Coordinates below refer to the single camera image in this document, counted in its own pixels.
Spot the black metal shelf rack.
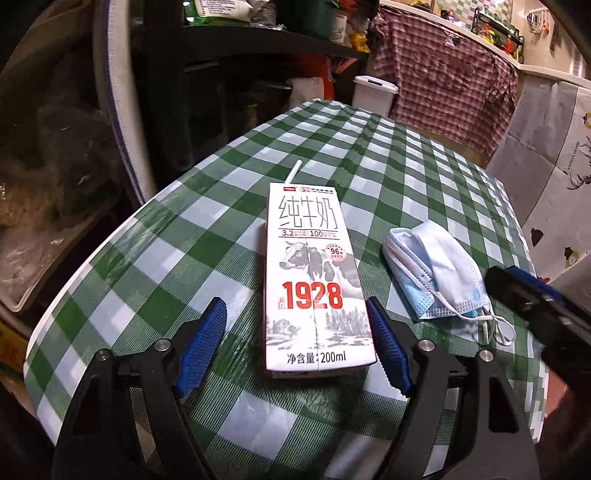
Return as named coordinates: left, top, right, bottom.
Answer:
left=91, top=0, right=371, bottom=204

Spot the white plastic bin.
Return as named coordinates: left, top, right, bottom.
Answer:
left=352, top=75, right=399, bottom=117

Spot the black spice rack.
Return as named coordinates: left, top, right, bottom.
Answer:
left=471, top=8, right=525, bottom=64

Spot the white drinking straw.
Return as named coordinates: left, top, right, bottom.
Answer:
left=284, top=159, right=303, bottom=185

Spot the white milk carton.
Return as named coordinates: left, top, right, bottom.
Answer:
left=263, top=183, right=377, bottom=378

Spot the red plaid curtain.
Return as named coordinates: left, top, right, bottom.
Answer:
left=370, top=7, right=518, bottom=158

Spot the blue face mask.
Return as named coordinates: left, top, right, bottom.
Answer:
left=383, top=220, right=516, bottom=347

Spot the grey deer print curtain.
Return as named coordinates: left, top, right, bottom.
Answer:
left=487, top=77, right=590, bottom=281

